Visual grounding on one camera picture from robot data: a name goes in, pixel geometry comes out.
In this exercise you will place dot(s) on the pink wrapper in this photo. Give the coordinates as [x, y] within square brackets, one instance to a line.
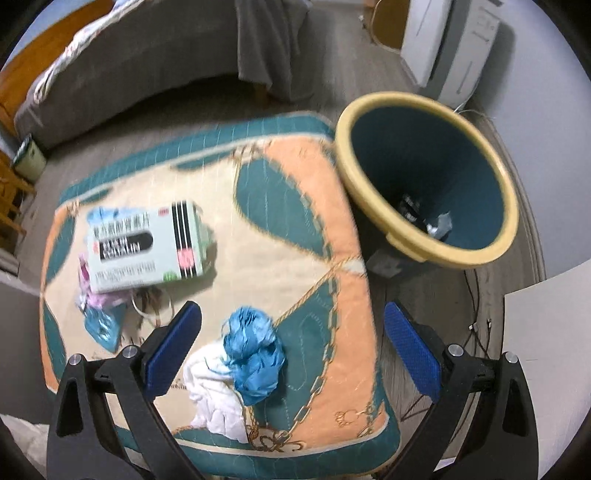
[99, 300]

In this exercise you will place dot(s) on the white air purifier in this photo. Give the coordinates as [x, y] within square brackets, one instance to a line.
[429, 41]

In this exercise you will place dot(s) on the small green lidded bin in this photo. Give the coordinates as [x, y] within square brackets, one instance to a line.
[30, 159]

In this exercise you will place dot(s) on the wooden bed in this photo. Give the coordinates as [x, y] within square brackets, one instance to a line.
[46, 41]

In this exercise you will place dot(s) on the white tissue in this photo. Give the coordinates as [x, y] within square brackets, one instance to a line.
[212, 392]

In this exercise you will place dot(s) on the wooden nightstand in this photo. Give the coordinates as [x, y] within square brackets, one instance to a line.
[9, 194]

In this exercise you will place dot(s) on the wooden cabinet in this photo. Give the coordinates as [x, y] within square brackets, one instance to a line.
[392, 25]

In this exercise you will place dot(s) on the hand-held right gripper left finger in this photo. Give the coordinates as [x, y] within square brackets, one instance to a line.
[173, 350]

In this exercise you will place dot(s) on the clear silver wrapper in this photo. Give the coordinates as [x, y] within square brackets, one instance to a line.
[441, 225]

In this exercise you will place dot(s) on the bed with grey cover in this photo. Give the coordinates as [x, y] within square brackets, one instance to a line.
[184, 55]

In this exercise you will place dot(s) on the patterned teal orange mat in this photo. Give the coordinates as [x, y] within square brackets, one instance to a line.
[286, 161]

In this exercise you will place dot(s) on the teal bin with yellow rim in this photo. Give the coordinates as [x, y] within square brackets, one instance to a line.
[415, 152]

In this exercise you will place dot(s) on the grey plastic scrap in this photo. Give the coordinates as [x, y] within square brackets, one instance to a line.
[384, 265]

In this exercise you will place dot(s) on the white board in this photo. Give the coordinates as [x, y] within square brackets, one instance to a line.
[554, 360]

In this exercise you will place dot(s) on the teal wrapper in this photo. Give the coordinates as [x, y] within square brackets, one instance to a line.
[101, 327]

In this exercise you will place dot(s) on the white cloth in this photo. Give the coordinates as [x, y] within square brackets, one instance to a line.
[23, 443]

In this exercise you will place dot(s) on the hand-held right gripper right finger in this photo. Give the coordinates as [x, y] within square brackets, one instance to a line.
[411, 350]

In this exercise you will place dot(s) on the green white medicine box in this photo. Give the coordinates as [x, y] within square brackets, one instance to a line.
[138, 258]

